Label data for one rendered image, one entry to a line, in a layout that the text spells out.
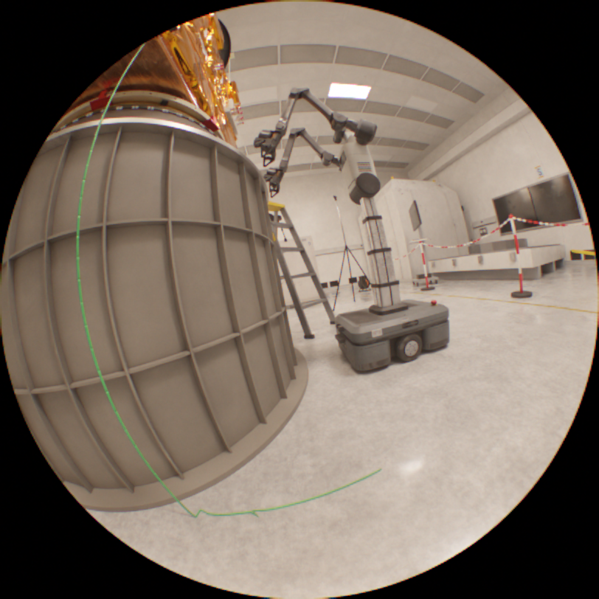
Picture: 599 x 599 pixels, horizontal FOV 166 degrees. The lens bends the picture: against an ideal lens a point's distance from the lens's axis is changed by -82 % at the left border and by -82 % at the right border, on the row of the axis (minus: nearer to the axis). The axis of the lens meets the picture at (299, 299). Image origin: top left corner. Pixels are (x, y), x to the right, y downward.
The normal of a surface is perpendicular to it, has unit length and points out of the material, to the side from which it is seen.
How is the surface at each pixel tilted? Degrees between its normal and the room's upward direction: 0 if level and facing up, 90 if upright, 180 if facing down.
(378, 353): 90
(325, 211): 90
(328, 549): 0
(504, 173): 90
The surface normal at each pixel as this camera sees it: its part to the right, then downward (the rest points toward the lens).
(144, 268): 0.75, -0.08
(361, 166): 0.07, 0.25
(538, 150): -0.98, 0.18
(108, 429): 0.59, -0.04
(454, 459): -0.18, -0.98
